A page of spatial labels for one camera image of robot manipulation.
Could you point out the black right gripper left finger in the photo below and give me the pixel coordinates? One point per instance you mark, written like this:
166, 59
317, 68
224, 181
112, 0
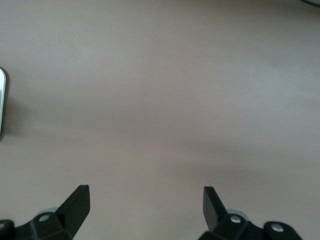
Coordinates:
72, 212

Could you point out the cream tray with rabbit print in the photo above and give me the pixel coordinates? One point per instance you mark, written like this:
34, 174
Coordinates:
2, 105

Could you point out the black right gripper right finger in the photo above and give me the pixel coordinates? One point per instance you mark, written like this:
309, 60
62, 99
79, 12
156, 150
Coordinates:
216, 217

